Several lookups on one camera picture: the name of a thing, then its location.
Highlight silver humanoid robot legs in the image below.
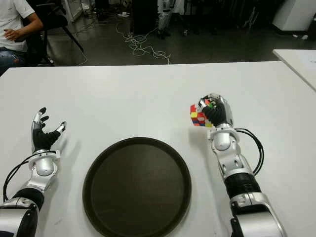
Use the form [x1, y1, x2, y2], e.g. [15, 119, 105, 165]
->
[157, 0, 172, 40]

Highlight black office chair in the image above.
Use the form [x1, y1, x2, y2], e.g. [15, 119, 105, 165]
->
[23, 0, 84, 67]

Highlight tangled white floor cable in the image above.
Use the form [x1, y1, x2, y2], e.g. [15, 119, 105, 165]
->
[115, 14, 171, 66]

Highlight dark brown round plate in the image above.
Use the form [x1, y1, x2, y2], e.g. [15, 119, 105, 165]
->
[82, 137, 192, 237]

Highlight seated person in white shirt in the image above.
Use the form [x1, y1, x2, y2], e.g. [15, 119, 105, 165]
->
[0, 0, 44, 75]

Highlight neighbouring white table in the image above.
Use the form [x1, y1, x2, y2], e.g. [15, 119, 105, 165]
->
[272, 48, 316, 92]

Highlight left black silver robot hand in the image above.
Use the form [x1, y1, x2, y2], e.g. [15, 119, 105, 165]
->
[31, 107, 68, 152]

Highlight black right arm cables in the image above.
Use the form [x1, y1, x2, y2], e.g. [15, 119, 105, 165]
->
[234, 127, 265, 175]

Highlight white cabinet with black base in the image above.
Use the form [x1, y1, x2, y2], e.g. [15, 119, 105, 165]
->
[271, 0, 316, 32]

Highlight tall black cabinet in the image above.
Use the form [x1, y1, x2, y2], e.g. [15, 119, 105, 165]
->
[132, 0, 160, 35]

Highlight multicolour Rubik's cube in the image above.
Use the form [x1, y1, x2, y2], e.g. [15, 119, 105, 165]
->
[190, 97, 214, 129]

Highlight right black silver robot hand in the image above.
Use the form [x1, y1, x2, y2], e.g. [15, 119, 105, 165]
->
[197, 93, 234, 129]

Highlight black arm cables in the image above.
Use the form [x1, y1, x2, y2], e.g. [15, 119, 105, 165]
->
[234, 127, 265, 175]
[2, 154, 38, 202]

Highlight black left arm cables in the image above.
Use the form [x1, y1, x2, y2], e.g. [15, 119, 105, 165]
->
[2, 154, 38, 202]

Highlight white partition panel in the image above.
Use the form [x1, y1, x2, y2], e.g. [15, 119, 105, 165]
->
[64, 0, 83, 23]

